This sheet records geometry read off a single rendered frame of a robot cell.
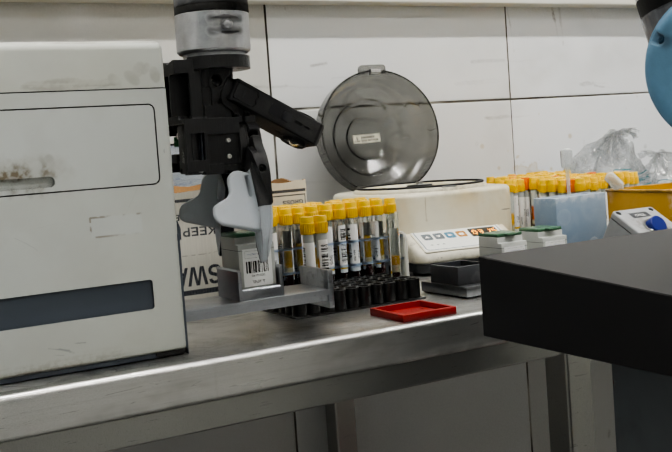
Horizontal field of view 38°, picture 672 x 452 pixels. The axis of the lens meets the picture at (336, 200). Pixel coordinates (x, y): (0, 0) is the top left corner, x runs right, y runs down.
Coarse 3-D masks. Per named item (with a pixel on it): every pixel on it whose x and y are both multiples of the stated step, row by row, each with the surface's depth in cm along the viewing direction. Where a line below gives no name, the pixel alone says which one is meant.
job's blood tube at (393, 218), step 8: (392, 216) 119; (392, 224) 119; (392, 232) 119; (392, 240) 119; (392, 248) 119; (392, 256) 119; (400, 256) 120; (392, 264) 119; (400, 264) 120; (392, 272) 120; (400, 272) 120
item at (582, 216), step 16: (592, 192) 136; (544, 208) 131; (560, 208) 129; (576, 208) 131; (592, 208) 133; (544, 224) 131; (560, 224) 129; (576, 224) 131; (592, 224) 133; (576, 240) 131
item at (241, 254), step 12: (228, 240) 100; (240, 240) 99; (252, 240) 100; (228, 252) 101; (240, 252) 98; (252, 252) 99; (228, 264) 101; (240, 264) 98; (252, 264) 99; (264, 264) 100; (252, 276) 99; (264, 276) 100
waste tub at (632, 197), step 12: (612, 192) 141; (624, 192) 138; (636, 192) 136; (648, 192) 134; (660, 192) 132; (612, 204) 141; (624, 204) 139; (636, 204) 136; (648, 204) 134; (660, 204) 132
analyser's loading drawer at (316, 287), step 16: (224, 272) 101; (240, 272) 98; (304, 272) 107; (320, 272) 103; (224, 288) 101; (240, 288) 98; (256, 288) 99; (272, 288) 100; (288, 288) 105; (304, 288) 104; (320, 288) 103; (192, 304) 98; (208, 304) 98; (224, 304) 97; (240, 304) 97; (256, 304) 98; (272, 304) 100; (288, 304) 100; (320, 304) 104; (192, 320) 95
